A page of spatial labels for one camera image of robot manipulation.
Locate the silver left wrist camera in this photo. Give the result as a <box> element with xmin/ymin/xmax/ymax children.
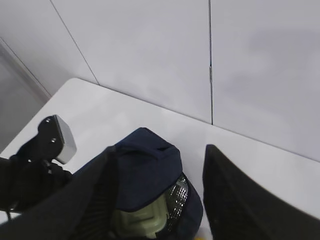
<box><xmin>37</xmin><ymin>114</ymin><xmax>77</xmax><ymax>165</ymax></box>

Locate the glass container with green lid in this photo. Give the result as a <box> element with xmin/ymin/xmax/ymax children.
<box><xmin>113</xmin><ymin>194</ymin><xmax>168</xmax><ymax>239</ymax></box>

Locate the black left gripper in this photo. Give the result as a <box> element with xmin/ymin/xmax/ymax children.
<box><xmin>0</xmin><ymin>143</ymin><xmax>72</xmax><ymax>213</ymax></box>

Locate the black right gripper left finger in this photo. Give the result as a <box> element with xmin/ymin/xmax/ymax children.
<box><xmin>0</xmin><ymin>147</ymin><xmax>118</xmax><ymax>240</ymax></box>

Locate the dark navy lunch bag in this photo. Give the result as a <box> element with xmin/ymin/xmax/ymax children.
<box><xmin>110</xmin><ymin>127</ymin><xmax>203</xmax><ymax>240</ymax></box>

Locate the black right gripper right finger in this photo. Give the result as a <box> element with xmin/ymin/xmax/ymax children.
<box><xmin>202</xmin><ymin>144</ymin><xmax>320</xmax><ymax>240</ymax></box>

